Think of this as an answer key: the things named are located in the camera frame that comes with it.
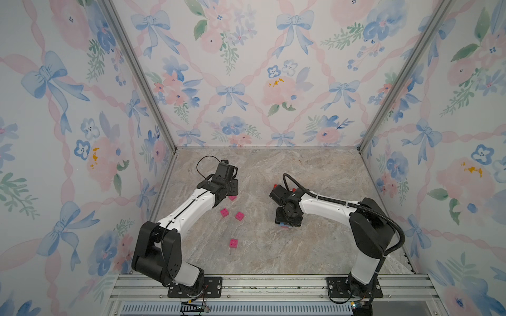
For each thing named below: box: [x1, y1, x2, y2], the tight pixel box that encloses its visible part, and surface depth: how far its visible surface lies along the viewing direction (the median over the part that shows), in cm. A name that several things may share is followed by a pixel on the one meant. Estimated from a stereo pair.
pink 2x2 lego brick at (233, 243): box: [229, 238, 238, 249], surface depth 85 cm
